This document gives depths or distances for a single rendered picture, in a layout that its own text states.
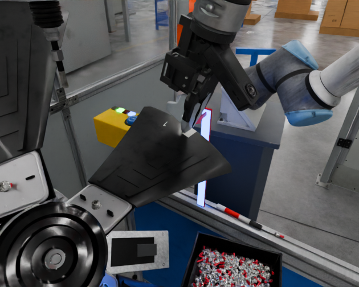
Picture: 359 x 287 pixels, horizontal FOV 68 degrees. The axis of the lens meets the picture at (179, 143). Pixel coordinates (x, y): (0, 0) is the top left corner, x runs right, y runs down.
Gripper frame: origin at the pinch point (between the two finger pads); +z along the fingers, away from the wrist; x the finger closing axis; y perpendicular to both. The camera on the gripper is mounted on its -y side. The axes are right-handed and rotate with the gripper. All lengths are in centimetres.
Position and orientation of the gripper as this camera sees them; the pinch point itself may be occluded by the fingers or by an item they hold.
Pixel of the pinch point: (189, 128)
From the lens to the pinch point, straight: 53.4
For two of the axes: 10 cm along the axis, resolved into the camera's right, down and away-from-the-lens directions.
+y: -8.1, -5.4, 2.5
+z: -2.6, 7.0, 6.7
